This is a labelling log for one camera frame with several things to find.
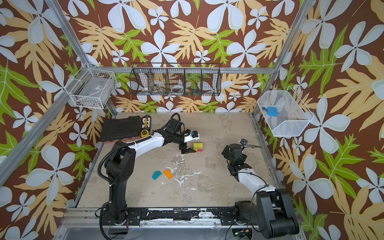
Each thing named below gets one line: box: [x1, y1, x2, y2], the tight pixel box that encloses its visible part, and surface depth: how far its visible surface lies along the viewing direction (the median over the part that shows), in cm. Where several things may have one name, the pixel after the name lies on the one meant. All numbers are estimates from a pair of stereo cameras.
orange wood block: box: [164, 169, 173, 180], surface depth 90 cm
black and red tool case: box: [100, 115, 142, 142], surface depth 110 cm
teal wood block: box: [151, 170, 163, 181], surface depth 90 cm
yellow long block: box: [193, 142, 199, 152], surface depth 95 cm
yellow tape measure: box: [140, 129, 150, 138], surface depth 107 cm
